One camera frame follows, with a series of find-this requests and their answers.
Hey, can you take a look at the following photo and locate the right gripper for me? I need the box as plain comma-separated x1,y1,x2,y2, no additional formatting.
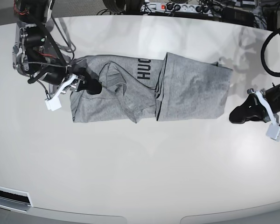
38,67,102,95

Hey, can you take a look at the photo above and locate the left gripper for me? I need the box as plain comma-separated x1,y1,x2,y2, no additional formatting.
229,84,280,124

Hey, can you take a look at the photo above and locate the grey t-shirt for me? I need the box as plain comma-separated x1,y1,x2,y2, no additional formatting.
70,53,232,123

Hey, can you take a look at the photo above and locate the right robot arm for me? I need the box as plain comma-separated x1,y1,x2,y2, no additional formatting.
12,0,102,95

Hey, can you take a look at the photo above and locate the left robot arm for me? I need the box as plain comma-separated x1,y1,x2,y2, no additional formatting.
229,84,280,124

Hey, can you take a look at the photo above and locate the black box background right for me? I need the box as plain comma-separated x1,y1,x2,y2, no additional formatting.
221,7,255,27

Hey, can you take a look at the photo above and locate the white power strip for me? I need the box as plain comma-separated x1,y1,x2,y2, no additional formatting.
140,1,215,16

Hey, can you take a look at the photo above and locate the black coiled cable bundle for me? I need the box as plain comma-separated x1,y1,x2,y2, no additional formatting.
102,0,140,15

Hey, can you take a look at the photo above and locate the white slotted bracket table edge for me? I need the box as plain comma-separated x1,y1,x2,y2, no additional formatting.
0,186,33,212

